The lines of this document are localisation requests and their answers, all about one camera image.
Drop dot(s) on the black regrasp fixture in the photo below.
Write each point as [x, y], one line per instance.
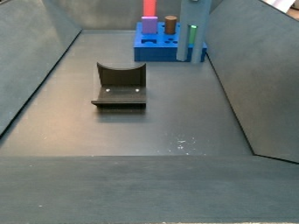
[122, 86]

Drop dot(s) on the brown cylinder peg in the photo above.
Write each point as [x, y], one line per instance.
[170, 24]

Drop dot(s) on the red rectangular block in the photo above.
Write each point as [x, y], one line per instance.
[150, 8]

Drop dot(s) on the purple square peg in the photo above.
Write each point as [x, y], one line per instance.
[150, 25]

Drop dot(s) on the light blue square-circle object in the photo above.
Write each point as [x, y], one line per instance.
[194, 22]

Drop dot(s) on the green hexagonal peg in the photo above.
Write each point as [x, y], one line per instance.
[192, 33]

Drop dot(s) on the blue shape-sorter base block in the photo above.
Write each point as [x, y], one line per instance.
[156, 47]

